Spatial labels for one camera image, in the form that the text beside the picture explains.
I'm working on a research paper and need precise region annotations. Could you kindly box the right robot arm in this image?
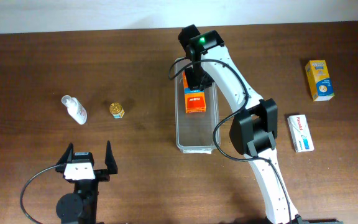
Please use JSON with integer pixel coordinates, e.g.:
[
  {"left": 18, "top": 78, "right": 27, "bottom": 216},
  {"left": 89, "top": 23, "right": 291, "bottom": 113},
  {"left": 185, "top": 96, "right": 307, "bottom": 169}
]
[{"left": 177, "top": 25, "right": 300, "bottom": 223}]

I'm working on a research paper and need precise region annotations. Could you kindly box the small gold-lid balm jar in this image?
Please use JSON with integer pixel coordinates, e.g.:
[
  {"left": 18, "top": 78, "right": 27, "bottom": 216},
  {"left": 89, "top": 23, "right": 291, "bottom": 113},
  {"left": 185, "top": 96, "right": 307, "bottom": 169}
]
[{"left": 109, "top": 102, "right": 125, "bottom": 119}]

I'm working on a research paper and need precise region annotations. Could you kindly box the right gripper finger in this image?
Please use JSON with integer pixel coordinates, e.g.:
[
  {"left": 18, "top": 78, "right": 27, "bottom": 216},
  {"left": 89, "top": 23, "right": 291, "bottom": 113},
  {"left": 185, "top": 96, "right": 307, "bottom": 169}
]
[
  {"left": 185, "top": 67, "right": 201, "bottom": 90},
  {"left": 201, "top": 74, "right": 214, "bottom": 91}
]

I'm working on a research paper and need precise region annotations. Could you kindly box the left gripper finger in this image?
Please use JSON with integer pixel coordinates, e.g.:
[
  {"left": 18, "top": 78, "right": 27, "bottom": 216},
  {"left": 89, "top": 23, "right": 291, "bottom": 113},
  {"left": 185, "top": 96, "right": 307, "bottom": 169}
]
[
  {"left": 57, "top": 142, "right": 74, "bottom": 165},
  {"left": 105, "top": 141, "right": 118, "bottom": 174}
]

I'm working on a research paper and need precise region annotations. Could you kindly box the yellow blue medicine box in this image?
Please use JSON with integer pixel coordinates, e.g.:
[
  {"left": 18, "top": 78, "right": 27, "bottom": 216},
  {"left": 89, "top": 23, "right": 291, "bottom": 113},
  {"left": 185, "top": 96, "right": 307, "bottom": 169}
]
[{"left": 305, "top": 60, "right": 334, "bottom": 101}]

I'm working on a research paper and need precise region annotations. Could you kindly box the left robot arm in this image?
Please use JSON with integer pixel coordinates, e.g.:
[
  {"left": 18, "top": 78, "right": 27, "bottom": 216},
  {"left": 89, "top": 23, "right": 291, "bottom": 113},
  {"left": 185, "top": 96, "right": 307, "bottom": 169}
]
[{"left": 55, "top": 141, "right": 118, "bottom": 224}]

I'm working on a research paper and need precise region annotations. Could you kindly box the white spray bottle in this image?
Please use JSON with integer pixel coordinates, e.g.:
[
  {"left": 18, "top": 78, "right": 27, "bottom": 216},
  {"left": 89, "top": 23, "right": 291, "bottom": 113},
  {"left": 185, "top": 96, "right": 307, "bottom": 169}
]
[{"left": 61, "top": 95, "right": 88, "bottom": 125}]

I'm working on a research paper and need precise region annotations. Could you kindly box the clear plastic container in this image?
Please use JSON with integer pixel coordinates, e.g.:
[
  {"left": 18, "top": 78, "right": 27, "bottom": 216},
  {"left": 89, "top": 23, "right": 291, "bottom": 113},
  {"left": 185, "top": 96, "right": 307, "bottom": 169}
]
[{"left": 175, "top": 76, "right": 219, "bottom": 154}]

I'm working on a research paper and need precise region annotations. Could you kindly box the orange medicine box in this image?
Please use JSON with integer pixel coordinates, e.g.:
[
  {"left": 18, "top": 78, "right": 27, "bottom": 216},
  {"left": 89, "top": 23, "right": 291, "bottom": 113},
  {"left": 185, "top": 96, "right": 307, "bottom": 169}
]
[{"left": 182, "top": 69, "right": 206, "bottom": 113}]

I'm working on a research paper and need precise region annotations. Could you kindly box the white Panadol box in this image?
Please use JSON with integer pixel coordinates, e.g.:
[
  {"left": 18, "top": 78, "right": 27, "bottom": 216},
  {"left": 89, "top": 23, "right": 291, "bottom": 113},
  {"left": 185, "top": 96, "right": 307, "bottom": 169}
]
[{"left": 287, "top": 114, "right": 314, "bottom": 152}]

